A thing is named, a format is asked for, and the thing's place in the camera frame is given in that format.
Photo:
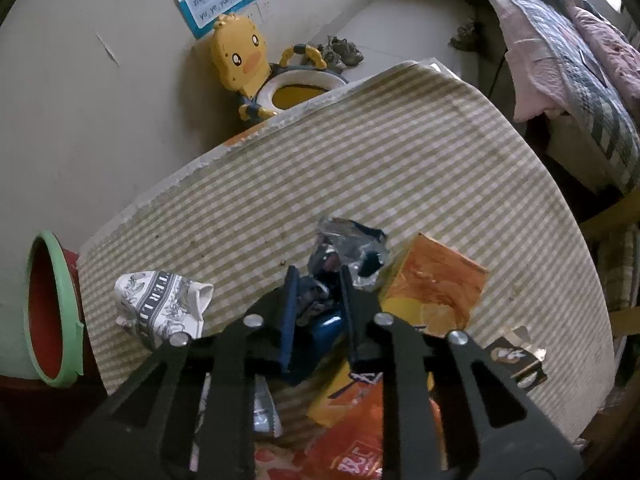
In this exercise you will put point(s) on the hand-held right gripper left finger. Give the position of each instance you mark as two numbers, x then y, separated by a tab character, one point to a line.
289	310

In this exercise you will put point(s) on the pink strawberry print box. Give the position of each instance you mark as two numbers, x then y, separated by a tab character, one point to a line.
270	465

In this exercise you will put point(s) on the orange yellow snack packet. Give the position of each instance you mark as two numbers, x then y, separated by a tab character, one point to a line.
355	425

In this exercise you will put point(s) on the blue silver wrapper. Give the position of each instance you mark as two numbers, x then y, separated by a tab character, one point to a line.
345	245

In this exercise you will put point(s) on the grey shoe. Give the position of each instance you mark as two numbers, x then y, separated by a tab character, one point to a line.
465	35
350	50
330	56

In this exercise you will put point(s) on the pink floral blanket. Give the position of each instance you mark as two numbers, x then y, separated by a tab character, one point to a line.
605	35

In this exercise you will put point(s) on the wooden chair frame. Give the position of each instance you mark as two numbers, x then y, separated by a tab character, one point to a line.
610	220

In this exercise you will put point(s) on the pink quilt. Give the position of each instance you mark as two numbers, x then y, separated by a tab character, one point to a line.
530	70

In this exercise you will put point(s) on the small silver wrapper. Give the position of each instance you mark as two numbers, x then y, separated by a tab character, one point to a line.
265	410

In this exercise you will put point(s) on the small black gold box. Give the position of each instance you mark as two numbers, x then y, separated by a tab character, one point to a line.
515	360

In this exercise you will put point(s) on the orange carton box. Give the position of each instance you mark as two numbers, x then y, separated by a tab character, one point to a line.
430	280

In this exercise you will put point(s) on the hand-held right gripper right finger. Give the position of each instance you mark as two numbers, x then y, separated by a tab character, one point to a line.
350	310

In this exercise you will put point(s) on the red bin with green rim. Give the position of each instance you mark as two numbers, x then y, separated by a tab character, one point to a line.
47	305

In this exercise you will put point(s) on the yellow duck potty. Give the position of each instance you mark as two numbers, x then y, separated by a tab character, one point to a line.
240	55

